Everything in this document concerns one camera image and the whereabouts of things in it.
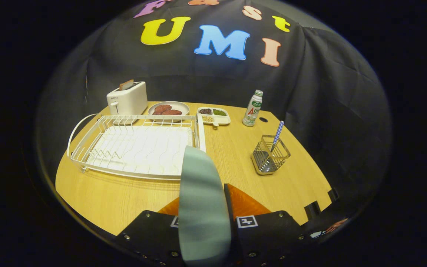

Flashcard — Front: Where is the beige round meat dish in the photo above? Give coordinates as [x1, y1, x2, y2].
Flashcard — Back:
[148, 101, 190, 123]

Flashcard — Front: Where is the blue checked handle spoon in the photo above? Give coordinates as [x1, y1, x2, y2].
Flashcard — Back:
[265, 120, 285, 164]

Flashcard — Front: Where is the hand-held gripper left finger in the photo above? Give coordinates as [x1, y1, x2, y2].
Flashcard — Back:
[116, 197, 184, 267]

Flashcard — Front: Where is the white drink bottle green cap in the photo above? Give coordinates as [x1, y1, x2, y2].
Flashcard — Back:
[242, 89, 264, 127]

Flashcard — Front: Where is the pale green plate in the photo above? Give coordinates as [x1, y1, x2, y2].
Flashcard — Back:
[178, 145, 232, 267]

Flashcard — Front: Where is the white wire dish rack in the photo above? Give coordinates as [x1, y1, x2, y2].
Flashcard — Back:
[67, 113, 206, 181]

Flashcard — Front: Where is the white toaster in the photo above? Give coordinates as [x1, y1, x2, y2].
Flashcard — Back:
[106, 82, 148, 115]

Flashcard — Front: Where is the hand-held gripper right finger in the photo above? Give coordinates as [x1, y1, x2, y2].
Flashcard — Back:
[224, 183, 312, 267]

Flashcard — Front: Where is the white divided bean dish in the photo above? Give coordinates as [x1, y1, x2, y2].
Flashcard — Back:
[197, 107, 231, 127]

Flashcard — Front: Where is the metal wire basket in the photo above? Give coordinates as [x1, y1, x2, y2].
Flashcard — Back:
[251, 135, 291, 175]

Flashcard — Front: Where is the black backdrop cloth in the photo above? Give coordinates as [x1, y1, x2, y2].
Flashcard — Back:
[37, 0, 392, 238]

